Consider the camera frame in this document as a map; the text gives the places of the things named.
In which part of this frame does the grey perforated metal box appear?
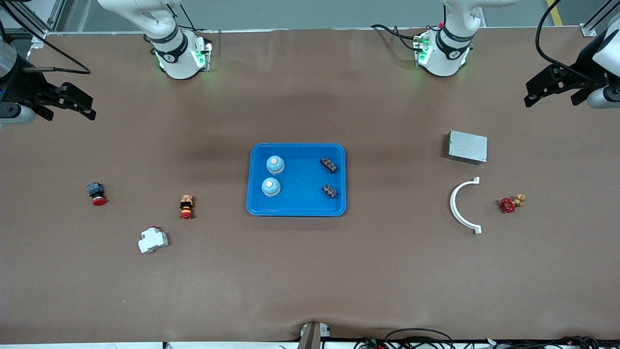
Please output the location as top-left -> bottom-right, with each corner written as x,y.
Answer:
447,130 -> 488,166

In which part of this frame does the blue plastic tray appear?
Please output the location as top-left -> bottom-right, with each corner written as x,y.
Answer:
246,143 -> 347,217

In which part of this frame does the black looped cable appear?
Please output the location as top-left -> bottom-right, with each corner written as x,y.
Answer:
384,328 -> 454,349

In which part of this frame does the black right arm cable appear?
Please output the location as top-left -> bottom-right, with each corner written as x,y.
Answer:
0,0 -> 92,76

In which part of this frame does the black cable bundle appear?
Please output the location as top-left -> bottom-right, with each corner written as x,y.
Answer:
484,335 -> 620,349

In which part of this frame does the red mushroom emergency button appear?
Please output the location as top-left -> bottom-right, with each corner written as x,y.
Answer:
87,182 -> 108,207

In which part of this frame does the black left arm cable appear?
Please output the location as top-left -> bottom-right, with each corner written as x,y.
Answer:
535,0 -> 606,83

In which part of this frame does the black base cable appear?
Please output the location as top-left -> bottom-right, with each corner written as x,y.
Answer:
371,23 -> 422,53
167,0 -> 214,34

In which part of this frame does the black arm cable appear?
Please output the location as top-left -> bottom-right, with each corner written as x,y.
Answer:
535,0 -> 606,83
0,0 -> 92,76

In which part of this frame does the aluminium frame corner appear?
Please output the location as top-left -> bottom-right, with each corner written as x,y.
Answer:
0,0 -> 66,49
580,0 -> 620,37

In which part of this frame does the red handwheel brass valve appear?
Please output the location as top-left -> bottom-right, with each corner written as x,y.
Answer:
499,194 -> 527,214

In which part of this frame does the white curved plastic bracket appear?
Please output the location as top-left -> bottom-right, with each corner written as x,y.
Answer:
449,176 -> 483,235

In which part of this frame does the black right base cable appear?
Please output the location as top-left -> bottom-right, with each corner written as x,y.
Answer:
167,0 -> 214,34

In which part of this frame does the metal table edge bracket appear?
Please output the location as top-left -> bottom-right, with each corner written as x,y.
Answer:
296,321 -> 331,349

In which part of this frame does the white circuit breaker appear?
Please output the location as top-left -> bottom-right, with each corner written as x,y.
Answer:
138,226 -> 170,254

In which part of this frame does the black left base cable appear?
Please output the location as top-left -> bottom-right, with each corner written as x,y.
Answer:
371,23 -> 422,53

